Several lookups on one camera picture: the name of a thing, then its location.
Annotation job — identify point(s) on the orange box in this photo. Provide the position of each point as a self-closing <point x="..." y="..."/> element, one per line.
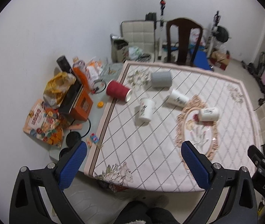
<point x="77" y="103"/>

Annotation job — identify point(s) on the colourful snack bag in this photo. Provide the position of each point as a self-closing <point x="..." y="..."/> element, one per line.
<point x="46" y="124"/>

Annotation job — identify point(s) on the grey ribbed cup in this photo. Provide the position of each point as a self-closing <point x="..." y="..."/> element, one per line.
<point x="161" y="79"/>

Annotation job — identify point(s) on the black gift box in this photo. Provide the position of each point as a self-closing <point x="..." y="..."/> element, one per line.
<point x="119" y="49"/>

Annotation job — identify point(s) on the red ribbed paper cup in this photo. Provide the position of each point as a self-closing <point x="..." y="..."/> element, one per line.
<point x="118" y="91"/>

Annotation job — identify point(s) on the cardboard box on floor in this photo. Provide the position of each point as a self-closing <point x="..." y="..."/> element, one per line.
<point x="220" y="60"/>

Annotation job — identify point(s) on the white padded chair back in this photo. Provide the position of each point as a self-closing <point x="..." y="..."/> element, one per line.
<point x="141" y="34"/>

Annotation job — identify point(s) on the black round lid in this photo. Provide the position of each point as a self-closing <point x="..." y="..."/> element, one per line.
<point x="72" y="138"/>

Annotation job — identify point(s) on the white red plastic bag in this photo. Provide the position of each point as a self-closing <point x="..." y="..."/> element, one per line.
<point x="194" y="36"/>

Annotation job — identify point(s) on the yellow plastic bag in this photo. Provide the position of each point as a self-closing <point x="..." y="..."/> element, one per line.
<point x="57" y="87"/>

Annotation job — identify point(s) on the dark wooden chair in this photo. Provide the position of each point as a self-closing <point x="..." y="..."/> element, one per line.
<point x="184" y="26"/>

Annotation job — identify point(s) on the small yellow cap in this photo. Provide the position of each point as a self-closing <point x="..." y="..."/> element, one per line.
<point x="100" y="104"/>

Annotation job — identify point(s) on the white paper cup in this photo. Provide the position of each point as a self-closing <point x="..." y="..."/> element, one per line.
<point x="209" y="114"/>
<point x="146" y="109"/>
<point x="178" y="99"/>

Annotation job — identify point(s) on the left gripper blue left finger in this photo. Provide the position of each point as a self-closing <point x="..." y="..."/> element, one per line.
<point x="70" y="163"/>

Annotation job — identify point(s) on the black bottle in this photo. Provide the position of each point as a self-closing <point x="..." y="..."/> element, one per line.
<point x="65" y="66"/>

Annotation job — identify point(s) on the floral diamond pattern tablecloth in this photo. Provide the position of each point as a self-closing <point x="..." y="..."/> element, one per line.
<point x="147" y="156"/>

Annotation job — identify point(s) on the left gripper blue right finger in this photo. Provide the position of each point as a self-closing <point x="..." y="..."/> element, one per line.
<point x="198" y="164"/>

